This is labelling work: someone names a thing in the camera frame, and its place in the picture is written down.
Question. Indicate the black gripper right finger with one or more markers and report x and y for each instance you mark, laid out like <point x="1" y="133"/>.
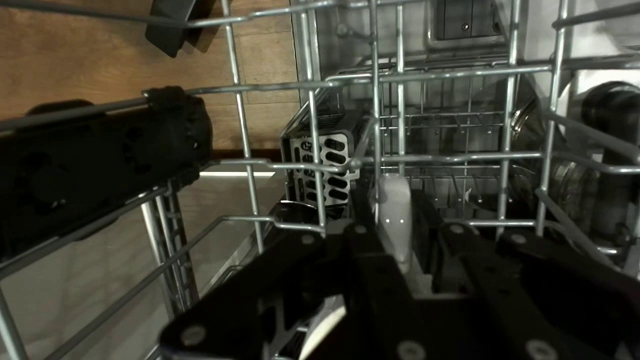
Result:
<point x="532" y="301"/>

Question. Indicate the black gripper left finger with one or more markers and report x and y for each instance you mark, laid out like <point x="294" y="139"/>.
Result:
<point x="300" y="301"/>

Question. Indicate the grey slotted cutlery basket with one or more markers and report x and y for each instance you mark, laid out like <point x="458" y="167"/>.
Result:
<point x="327" y="170"/>

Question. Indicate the ribbed steel bowl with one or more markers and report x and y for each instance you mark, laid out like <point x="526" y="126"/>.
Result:
<point x="611" y="133"/>

